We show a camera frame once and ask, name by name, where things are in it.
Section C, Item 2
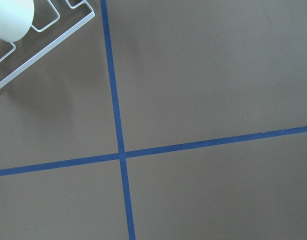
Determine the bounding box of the white cup on rack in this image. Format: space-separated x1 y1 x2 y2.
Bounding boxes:
0 0 35 42

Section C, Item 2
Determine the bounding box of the white wire rack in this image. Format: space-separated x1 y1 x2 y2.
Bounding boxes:
0 0 95 91

